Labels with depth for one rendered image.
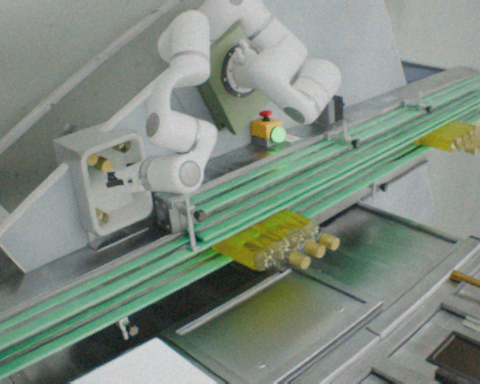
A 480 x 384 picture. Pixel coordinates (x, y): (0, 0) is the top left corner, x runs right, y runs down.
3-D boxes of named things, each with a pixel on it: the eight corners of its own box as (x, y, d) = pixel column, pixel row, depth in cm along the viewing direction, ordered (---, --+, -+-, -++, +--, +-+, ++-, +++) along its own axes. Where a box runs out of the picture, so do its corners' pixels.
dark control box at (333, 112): (309, 119, 190) (329, 124, 185) (308, 97, 187) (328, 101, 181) (325, 114, 195) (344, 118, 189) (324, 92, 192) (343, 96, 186)
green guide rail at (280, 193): (185, 231, 148) (205, 241, 143) (185, 228, 148) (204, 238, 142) (479, 91, 250) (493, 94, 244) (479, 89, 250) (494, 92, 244)
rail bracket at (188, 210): (172, 241, 146) (203, 259, 138) (163, 182, 139) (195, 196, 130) (181, 237, 148) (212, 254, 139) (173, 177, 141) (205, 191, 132)
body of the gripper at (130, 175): (143, 200, 115) (119, 198, 124) (182, 182, 121) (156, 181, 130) (132, 165, 113) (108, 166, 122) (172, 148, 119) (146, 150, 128)
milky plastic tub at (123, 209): (81, 228, 141) (97, 239, 135) (64, 146, 132) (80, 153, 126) (136, 204, 151) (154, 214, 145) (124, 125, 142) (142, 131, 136)
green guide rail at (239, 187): (182, 206, 145) (201, 215, 140) (181, 202, 145) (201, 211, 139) (480, 76, 247) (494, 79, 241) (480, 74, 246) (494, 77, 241)
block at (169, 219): (155, 227, 150) (171, 235, 145) (150, 194, 146) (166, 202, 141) (166, 222, 152) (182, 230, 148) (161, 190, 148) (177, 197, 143)
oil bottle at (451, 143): (411, 142, 216) (472, 159, 197) (411, 128, 214) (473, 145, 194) (418, 138, 219) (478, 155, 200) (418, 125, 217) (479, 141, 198)
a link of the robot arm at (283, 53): (280, 11, 129) (241, 54, 124) (350, 79, 134) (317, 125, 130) (263, 24, 137) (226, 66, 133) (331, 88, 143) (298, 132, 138)
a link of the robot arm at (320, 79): (303, 75, 149) (352, 83, 138) (276, 109, 145) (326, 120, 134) (289, 48, 142) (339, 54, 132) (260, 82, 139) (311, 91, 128)
